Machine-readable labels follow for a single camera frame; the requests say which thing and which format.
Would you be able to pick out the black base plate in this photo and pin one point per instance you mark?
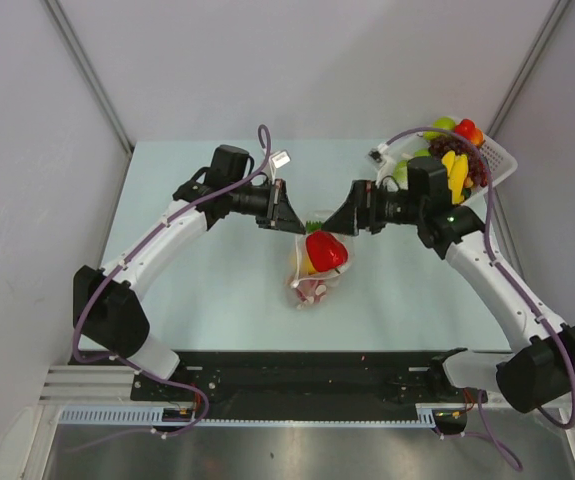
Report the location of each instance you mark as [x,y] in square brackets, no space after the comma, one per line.
[317,387]

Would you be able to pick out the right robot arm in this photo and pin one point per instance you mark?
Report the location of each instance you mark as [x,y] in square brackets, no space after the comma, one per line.
[541,365]

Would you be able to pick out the dark purple grape bunch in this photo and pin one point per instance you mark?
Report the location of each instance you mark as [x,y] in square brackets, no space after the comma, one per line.
[476,174]

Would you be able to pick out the yellow orange fruit toy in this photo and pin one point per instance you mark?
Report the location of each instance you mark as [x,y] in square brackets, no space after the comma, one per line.
[301,263]

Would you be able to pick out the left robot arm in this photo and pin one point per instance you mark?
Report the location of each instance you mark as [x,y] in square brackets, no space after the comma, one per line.
[108,301]

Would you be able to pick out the red bell pepper toy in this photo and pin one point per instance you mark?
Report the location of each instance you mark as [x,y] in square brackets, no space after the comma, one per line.
[326,252]

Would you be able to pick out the white plastic food basket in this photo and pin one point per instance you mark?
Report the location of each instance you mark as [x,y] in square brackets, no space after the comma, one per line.
[498,163]

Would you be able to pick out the aluminium frame rail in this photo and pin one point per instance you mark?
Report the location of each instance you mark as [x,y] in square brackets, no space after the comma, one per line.
[87,385]

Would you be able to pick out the white slotted cable duct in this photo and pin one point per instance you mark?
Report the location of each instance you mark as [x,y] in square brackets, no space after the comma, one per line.
[125,415]

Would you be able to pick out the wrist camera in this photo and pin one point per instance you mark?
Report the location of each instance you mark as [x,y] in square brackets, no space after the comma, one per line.
[276,160]
[382,162]

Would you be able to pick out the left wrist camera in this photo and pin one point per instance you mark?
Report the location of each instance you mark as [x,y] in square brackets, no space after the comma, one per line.
[276,160]

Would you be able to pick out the green leaf toy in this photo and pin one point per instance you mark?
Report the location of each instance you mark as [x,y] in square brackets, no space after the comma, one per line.
[312,226]

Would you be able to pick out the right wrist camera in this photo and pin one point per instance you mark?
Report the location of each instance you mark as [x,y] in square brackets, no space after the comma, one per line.
[382,162]

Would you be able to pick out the clear zip top bag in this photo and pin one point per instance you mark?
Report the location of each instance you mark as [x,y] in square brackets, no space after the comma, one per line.
[332,277]

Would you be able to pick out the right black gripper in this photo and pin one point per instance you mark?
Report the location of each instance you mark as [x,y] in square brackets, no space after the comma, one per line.
[360,212]

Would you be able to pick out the yellow banana bunch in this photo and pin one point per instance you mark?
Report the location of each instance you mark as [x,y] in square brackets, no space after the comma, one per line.
[457,167]

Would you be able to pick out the green pear toy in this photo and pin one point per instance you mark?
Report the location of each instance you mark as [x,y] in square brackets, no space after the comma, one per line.
[443,123]

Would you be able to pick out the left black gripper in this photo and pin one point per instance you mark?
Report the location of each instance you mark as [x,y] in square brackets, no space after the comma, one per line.
[280,213]

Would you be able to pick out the white cauliflower toy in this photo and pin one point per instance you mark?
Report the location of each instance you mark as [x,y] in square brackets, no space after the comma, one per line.
[400,174]

